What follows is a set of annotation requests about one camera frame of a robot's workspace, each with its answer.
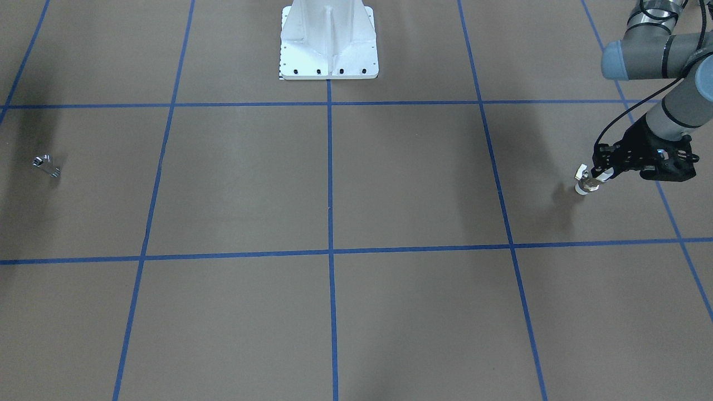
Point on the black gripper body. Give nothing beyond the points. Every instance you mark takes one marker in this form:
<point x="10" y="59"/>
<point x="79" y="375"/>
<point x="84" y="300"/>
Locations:
<point x="636" y="140"/>

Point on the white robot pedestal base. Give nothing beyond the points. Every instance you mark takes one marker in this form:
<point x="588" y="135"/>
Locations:
<point x="328" y="40"/>

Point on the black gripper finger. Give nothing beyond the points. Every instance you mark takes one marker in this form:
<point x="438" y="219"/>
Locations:
<point x="604" y="171"/>
<point x="604" y="151"/>

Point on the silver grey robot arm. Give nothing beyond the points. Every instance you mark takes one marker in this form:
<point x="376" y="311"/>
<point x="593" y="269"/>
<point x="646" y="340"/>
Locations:
<point x="651" y="50"/>

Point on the white PPR valve with handle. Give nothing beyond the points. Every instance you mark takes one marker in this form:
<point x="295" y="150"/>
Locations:
<point x="586" y="183"/>

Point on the chrome metal pipe fitting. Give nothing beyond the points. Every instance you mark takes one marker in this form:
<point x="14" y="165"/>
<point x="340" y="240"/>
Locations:
<point x="46" y="164"/>

